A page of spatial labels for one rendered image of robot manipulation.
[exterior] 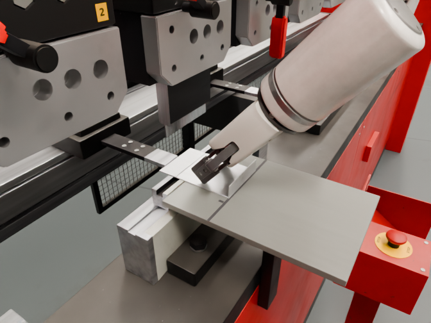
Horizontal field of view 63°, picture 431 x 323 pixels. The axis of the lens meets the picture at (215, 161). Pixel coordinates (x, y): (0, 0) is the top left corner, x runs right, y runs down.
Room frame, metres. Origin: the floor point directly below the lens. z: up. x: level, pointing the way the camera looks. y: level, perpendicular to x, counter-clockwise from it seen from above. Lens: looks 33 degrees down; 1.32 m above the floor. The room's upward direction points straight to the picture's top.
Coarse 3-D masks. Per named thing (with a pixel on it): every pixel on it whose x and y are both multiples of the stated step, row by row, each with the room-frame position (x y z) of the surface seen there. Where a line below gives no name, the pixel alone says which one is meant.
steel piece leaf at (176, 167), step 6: (192, 150) 0.53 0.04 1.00; (180, 156) 0.51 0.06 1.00; (186, 156) 0.51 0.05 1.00; (192, 156) 0.51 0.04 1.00; (198, 156) 0.51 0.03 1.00; (174, 162) 0.50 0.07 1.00; (180, 162) 0.50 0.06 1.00; (186, 162) 0.50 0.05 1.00; (192, 162) 0.50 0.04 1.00; (162, 168) 0.48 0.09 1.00; (168, 168) 0.48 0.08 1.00; (174, 168) 0.48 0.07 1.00; (180, 168) 0.48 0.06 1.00; (186, 168) 0.48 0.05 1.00; (168, 174) 0.46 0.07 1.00; (174, 174) 0.46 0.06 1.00
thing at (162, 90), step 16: (192, 80) 0.48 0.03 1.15; (208, 80) 0.52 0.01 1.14; (160, 96) 0.44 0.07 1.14; (176, 96) 0.45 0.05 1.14; (192, 96) 0.48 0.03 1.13; (208, 96) 0.52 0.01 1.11; (160, 112) 0.44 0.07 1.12; (176, 112) 0.45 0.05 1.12; (192, 112) 0.49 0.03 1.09; (176, 128) 0.46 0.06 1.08
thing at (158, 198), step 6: (204, 150) 0.54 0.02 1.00; (210, 150) 0.55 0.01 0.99; (162, 180) 0.45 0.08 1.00; (168, 180) 0.45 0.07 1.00; (174, 180) 0.46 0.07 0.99; (156, 186) 0.43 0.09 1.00; (162, 186) 0.43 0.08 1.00; (168, 186) 0.44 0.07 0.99; (156, 192) 0.42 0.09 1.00; (162, 192) 0.43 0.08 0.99; (156, 198) 0.42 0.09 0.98; (162, 198) 0.42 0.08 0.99; (156, 204) 0.42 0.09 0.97
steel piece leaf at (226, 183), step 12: (204, 156) 0.51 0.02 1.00; (228, 168) 0.48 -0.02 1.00; (240, 168) 0.48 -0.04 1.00; (252, 168) 0.46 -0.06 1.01; (192, 180) 0.44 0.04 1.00; (216, 180) 0.44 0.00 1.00; (228, 180) 0.44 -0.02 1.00; (240, 180) 0.43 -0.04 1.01; (216, 192) 0.41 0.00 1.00; (228, 192) 0.40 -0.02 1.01
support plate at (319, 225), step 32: (192, 192) 0.42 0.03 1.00; (256, 192) 0.42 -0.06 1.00; (288, 192) 0.42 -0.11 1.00; (320, 192) 0.42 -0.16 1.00; (352, 192) 0.42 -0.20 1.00; (224, 224) 0.35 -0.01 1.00; (256, 224) 0.35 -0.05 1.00; (288, 224) 0.35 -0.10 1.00; (320, 224) 0.35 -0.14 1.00; (352, 224) 0.35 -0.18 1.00; (288, 256) 0.29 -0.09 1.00; (320, 256) 0.29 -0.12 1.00; (352, 256) 0.29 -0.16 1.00
